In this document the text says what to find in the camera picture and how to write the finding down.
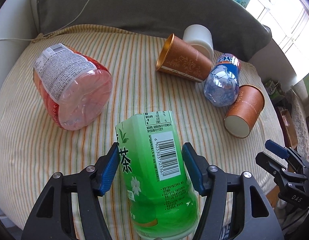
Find pink plastic bottle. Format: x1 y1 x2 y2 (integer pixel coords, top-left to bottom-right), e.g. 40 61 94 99
33 43 113 131

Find window frame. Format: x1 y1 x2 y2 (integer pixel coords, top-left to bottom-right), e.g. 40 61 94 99
246 0 309 80

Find green paper bag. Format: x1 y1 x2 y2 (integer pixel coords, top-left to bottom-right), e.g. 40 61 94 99
264 79 285 104

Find cardboard box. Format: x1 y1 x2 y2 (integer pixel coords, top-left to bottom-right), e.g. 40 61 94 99
275 107 298 150

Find green tea bottle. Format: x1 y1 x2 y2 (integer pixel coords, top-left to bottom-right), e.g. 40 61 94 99
115 111 199 239

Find brown paper cup far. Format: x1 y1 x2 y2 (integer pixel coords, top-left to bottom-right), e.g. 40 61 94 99
156 34 212 83

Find white cable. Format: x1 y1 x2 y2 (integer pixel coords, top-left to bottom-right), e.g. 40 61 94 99
0 0 101 43

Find brown paper cup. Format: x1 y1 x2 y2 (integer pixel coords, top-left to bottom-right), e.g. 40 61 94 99
224 85 265 139
156 34 212 83

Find blue plastic bottle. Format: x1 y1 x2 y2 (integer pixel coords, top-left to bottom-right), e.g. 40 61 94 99
203 53 240 107

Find white cup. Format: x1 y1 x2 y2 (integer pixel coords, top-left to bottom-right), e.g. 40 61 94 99
183 24 214 60

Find brown paper cup near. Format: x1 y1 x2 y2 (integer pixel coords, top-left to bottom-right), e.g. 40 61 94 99
224 85 265 139

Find grey back cushion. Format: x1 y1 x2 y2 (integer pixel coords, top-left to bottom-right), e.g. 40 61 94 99
37 0 272 61

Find white lace cloth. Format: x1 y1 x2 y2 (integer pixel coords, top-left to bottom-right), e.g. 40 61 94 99
286 89 309 161

